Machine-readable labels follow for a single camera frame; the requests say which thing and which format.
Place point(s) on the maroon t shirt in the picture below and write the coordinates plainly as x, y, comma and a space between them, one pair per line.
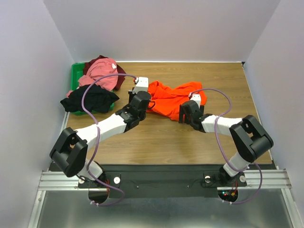
120, 71

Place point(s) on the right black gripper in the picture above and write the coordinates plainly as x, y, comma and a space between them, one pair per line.
182, 114

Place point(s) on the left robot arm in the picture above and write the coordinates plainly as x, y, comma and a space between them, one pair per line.
70, 150

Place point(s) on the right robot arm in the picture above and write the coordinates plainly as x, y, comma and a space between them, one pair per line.
250, 138

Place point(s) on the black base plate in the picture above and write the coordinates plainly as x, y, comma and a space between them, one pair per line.
159, 181

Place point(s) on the orange t shirt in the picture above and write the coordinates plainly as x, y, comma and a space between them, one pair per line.
168, 100

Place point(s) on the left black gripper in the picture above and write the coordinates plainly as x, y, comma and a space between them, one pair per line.
131, 96

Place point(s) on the green plastic bin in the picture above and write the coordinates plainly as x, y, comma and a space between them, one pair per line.
76, 74

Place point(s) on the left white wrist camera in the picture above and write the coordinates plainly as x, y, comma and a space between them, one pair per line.
141, 84

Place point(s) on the pink t shirt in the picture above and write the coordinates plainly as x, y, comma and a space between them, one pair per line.
100, 68

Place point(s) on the black t shirt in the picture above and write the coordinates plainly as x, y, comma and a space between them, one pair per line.
96, 99

